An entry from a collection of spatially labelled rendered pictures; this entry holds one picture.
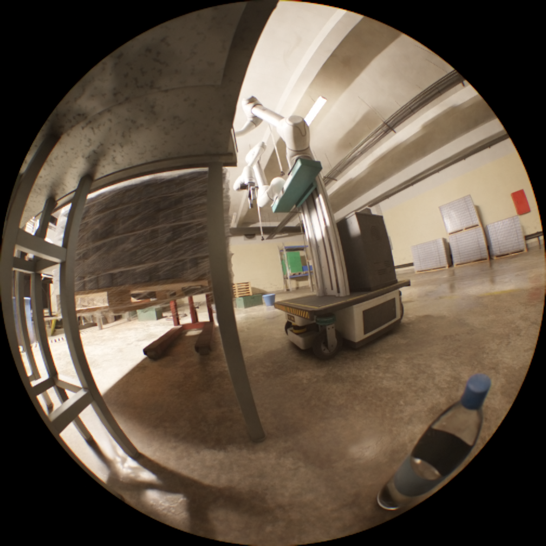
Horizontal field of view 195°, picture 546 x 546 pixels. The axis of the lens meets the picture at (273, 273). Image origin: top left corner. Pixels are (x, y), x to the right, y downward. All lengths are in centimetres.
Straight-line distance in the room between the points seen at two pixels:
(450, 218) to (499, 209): 293
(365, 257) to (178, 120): 106
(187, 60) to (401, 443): 86
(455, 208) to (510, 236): 224
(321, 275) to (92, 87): 140
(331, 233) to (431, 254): 573
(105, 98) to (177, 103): 16
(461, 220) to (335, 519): 649
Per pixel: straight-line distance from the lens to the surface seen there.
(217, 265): 35
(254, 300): 420
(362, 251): 107
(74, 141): 53
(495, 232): 652
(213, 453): 57
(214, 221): 38
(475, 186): 846
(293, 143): 107
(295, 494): 47
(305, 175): 111
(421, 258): 667
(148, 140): 46
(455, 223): 647
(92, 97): 42
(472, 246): 643
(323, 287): 125
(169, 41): 33
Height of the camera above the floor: 45
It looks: 5 degrees up
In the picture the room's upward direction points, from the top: 9 degrees counter-clockwise
